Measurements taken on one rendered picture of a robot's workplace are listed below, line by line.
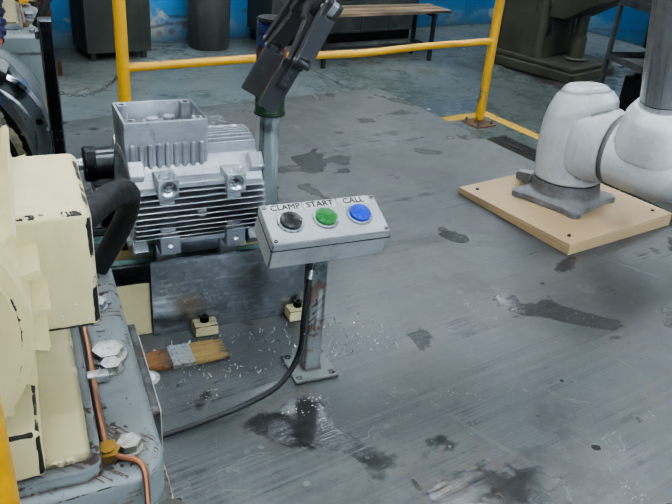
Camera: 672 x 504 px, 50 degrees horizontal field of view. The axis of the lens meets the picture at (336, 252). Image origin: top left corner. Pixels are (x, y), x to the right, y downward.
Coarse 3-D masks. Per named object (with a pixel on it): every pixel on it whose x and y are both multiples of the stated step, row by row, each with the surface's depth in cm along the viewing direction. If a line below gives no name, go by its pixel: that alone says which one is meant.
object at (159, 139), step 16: (112, 112) 108; (128, 112) 109; (144, 112) 110; (160, 112) 111; (176, 112) 112; (192, 112) 111; (128, 128) 101; (144, 128) 102; (160, 128) 103; (176, 128) 104; (192, 128) 105; (128, 144) 102; (144, 144) 103; (160, 144) 104; (176, 144) 104; (192, 144) 105; (128, 160) 103; (144, 160) 104; (160, 160) 104; (176, 160) 106; (192, 160) 107
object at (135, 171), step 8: (248, 152) 109; (256, 152) 109; (248, 160) 109; (256, 160) 109; (128, 168) 102; (136, 168) 102; (248, 168) 109; (256, 168) 109; (128, 176) 102; (136, 176) 102; (144, 176) 102; (248, 232) 114; (248, 240) 115; (256, 240) 116; (136, 248) 107; (144, 248) 108; (136, 256) 109
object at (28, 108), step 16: (0, 48) 128; (0, 64) 119; (16, 64) 125; (0, 80) 116; (16, 80) 117; (32, 80) 126; (16, 96) 118; (32, 96) 119; (32, 112) 120; (32, 128) 121; (32, 144) 122; (48, 144) 123
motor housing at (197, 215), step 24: (216, 144) 109; (240, 144) 110; (120, 168) 116; (168, 168) 106; (192, 168) 107; (216, 168) 108; (144, 192) 103; (192, 192) 106; (216, 192) 107; (240, 192) 108; (144, 216) 104; (168, 216) 105; (192, 216) 107; (216, 216) 108; (240, 216) 111; (144, 240) 106; (192, 240) 109; (216, 240) 115
